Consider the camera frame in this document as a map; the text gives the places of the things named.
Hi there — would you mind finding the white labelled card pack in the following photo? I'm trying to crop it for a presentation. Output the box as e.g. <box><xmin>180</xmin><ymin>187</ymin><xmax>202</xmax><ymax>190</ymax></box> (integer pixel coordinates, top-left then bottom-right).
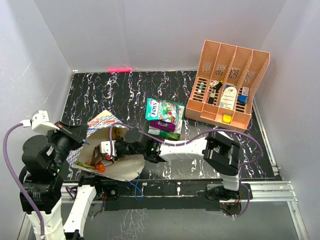
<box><xmin>219</xmin><ymin>86</ymin><xmax>238</xmax><ymax>110</ymax></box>

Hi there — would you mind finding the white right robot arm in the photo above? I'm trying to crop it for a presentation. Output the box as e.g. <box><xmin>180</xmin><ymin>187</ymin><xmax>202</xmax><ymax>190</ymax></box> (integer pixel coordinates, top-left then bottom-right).
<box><xmin>112</xmin><ymin>128</ymin><xmax>243</xmax><ymax>201</ymax></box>

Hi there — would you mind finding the pink tape strip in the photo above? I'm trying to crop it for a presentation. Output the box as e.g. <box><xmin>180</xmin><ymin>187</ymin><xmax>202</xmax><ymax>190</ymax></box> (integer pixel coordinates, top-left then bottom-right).
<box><xmin>107</xmin><ymin>67</ymin><xmax>132</xmax><ymax>73</ymax></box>

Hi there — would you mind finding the white green tube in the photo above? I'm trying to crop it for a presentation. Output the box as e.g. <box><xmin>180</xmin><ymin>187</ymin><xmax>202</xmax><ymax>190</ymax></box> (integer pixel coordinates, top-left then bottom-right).
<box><xmin>197</xmin><ymin>82</ymin><xmax>204</xmax><ymax>94</ymax></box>

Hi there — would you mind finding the red Doritos chip bag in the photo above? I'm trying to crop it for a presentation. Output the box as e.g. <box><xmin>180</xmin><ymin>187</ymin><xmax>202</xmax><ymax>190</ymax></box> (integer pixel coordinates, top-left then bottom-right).
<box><xmin>147</xmin><ymin>135</ymin><xmax>180</xmax><ymax>145</ymax></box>

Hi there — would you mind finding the blue small box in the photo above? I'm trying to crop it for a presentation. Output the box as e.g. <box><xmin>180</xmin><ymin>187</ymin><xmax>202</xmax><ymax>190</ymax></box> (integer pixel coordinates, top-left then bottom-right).
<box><xmin>237</xmin><ymin>95</ymin><xmax>248</xmax><ymax>104</ymax></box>

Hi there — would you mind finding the purple snack packet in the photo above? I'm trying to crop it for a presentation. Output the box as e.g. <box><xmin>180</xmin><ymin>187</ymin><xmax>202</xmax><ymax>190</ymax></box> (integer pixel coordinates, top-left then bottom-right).
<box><xmin>149</xmin><ymin>120</ymin><xmax>176</xmax><ymax>132</ymax></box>

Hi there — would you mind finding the aluminium base frame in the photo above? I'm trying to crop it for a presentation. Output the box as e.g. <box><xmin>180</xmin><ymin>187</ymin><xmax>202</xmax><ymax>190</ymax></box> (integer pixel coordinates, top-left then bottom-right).
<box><xmin>17</xmin><ymin>69</ymin><xmax>310</xmax><ymax>240</ymax></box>

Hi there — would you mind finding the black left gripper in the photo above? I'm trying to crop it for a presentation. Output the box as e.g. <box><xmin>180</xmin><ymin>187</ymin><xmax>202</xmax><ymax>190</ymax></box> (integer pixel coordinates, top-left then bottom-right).
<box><xmin>46</xmin><ymin>119</ymin><xmax>89</xmax><ymax>171</ymax></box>

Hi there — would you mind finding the yellow sticky note block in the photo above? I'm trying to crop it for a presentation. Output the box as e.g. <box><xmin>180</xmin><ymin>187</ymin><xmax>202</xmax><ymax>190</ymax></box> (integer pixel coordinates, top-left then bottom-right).
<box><xmin>222</xmin><ymin>113</ymin><xmax>233</xmax><ymax>124</ymax></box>

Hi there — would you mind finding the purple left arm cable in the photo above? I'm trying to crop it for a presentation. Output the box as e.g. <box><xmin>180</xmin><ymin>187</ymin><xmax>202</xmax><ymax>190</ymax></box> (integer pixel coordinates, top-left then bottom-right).
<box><xmin>2</xmin><ymin>122</ymin><xmax>47</xmax><ymax>238</ymax></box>

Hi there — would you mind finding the yellow M&M's candy packet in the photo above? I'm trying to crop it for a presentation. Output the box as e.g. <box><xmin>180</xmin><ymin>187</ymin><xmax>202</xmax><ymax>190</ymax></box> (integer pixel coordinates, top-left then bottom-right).
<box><xmin>111</xmin><ymin>127</ymin><xmax>127</xmax><ymax>140</ymax></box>

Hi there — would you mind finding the black clip tool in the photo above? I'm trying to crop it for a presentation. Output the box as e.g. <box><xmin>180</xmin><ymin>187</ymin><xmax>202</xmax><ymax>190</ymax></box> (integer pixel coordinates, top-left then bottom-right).
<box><xmin>207</xmin><ymin>80</ymin><xmax>223</xmax><ymax>105</ymax></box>

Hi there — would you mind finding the green snack bag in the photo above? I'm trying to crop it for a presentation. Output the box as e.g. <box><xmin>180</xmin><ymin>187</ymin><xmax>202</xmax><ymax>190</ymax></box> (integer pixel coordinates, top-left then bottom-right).
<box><xmin>147</xmin><ymin>98</ymin><xmax>186</xmax><ymax>140</ymax></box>

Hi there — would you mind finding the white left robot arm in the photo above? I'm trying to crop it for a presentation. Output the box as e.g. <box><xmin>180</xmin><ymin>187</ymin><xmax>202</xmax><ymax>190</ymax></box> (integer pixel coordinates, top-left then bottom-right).
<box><xmin>19</xmin><ymin>121</ymin><xmax>104</xmax><ymax>240</ymax></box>

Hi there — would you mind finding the brown chocolate snack bag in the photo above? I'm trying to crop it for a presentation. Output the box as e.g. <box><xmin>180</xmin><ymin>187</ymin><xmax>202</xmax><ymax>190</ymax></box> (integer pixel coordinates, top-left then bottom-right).
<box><xmin>90</xmin><ymin>145</ymin><xmax>106</xmax><ymax>166</ymax></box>

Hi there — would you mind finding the blue checkered paper bag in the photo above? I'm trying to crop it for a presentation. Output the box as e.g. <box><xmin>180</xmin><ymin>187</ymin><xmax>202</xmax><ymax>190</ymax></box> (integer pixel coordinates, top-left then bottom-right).
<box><xmin>66</xmin><ymin>110</ymin><xmax>145</xmax><ymax>182</ymax></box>

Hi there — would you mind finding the teal Fox's candy bag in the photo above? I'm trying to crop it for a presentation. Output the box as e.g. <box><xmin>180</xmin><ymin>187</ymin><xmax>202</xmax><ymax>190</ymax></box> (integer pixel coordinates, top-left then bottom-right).
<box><xmin>145</xmin><ymin>98</ymin><xmax>179</xmax><ymax>125</ymax></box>

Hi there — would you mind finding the pink desk organizer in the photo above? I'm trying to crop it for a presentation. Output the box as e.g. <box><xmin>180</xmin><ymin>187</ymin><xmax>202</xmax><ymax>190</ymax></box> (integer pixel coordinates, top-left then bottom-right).
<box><xmin>185</xmin><ymin>40</ymin><xmax>270</xmax><ymax>132</ymax></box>

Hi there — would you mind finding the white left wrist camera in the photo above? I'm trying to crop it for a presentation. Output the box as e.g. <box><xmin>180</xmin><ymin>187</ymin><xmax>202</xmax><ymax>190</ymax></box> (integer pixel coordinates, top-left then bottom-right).
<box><xmin>20</xmin><ymin>110</ymin><xmax>60</xmax><ymax>135</ymax></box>

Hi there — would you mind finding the orange candy packet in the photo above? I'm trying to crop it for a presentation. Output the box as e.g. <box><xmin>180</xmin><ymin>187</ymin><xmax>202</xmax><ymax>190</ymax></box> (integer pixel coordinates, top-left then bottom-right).
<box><xmin>75</xmin><ymin>160</ymin><xmax>114</xmax><ymax>174</ymax></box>

